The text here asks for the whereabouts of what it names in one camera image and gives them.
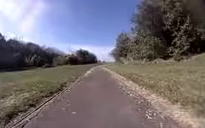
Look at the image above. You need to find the grass slope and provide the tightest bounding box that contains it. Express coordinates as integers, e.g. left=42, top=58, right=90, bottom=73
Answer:
left=104, top=52, right=205, bottom=128

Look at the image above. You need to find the kerb strip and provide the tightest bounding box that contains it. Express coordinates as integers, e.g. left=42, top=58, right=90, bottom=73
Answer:
left=4, top=65, right=101, bottom=128

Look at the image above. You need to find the row of trees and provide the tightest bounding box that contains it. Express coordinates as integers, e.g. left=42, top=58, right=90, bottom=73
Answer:
left=110, top=0, right=205, bottom=64

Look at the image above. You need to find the row of dark bushes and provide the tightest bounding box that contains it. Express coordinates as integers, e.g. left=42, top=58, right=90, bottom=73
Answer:
left=0, top=27, right=99, bottom=73

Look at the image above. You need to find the grass field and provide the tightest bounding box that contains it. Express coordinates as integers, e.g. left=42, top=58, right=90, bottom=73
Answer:
left=0, top=63, right=99, bottom=128

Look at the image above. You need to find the grey asphalt path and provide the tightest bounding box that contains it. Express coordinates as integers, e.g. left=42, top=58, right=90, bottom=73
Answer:
left=22, top=65, right=182, bottom=128

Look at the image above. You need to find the pale gravel strip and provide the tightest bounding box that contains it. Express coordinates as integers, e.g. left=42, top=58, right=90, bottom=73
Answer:
left=101, top=65, right=204, bottom=128

